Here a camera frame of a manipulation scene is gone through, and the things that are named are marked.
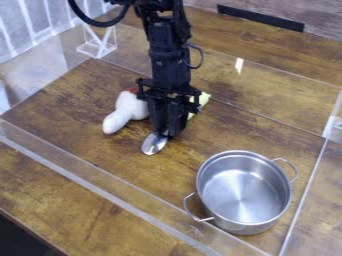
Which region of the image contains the stainless steel pot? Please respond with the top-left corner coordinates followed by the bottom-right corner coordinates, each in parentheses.
top-left (183, 150), bottom-right (299, 235)

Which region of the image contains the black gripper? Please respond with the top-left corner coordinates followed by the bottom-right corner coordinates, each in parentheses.
top-left (136, 48), bottom-right (202, 137)

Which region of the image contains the black strip on wall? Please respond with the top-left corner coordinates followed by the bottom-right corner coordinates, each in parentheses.
top-left (216, 4), bottom-right (305, 32)

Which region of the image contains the green handled metal spoon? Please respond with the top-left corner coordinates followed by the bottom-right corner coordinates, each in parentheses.
top-left (142, 92), bottom-right (211, 156)

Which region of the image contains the white toy mushroom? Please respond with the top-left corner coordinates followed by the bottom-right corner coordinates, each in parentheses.
top-left (103, 88), bottom-right (148, 134)

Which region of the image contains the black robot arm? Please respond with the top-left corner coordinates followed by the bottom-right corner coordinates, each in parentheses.
top-left (106, 0), bottom-right (202, 137)

